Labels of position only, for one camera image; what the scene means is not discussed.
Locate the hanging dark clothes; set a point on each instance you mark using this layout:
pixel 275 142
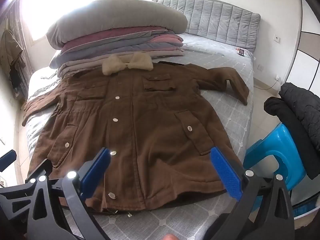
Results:
pixel 16 77

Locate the small red black item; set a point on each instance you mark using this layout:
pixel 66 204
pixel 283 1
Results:
pixel 239 51

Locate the maroon folded quilt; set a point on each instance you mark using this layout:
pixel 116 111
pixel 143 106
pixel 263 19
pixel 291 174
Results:
pixel 107 36

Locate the hanging olive jacket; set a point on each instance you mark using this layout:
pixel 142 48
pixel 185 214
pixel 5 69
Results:
pixel 8 47

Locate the grey striped curtain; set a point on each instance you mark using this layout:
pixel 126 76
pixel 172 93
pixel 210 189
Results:
pixel 17 22

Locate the brown coat with fur collar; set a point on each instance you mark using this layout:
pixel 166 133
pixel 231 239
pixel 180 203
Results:
pixel 150 130

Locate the black garment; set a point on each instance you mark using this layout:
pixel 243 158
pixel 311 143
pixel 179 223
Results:
pixel 290 122

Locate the pink folded quilt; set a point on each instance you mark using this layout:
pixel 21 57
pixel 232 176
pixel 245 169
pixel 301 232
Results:
pixel 170 39

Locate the person's right hand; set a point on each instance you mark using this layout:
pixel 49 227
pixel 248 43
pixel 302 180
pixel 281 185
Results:
pixel 170 237

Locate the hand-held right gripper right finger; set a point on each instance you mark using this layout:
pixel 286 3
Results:
pixel 226 175

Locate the white wardrobe with grey panel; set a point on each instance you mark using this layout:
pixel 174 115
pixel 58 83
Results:
pixel 310 30

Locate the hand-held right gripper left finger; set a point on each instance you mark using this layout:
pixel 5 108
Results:
pixel 96 171

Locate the black quilted jacket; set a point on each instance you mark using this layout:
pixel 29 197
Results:
pixel 305 110

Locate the blue plastic stool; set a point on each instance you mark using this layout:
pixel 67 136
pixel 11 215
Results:
pixel 282 142

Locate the bed with grey checked bedspread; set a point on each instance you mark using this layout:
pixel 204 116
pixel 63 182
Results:
pixel 225 120

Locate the beige folded quilt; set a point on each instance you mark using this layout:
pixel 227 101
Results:
pixel 80 66

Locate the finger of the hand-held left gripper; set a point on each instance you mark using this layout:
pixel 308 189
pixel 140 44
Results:
pixel 7 160
pixel 15 195

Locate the grey padded headboard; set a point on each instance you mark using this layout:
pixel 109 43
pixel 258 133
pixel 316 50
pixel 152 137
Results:
pixel 212 20

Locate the white wall socket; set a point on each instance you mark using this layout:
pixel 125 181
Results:
pixel 277 38
pixel 261 67

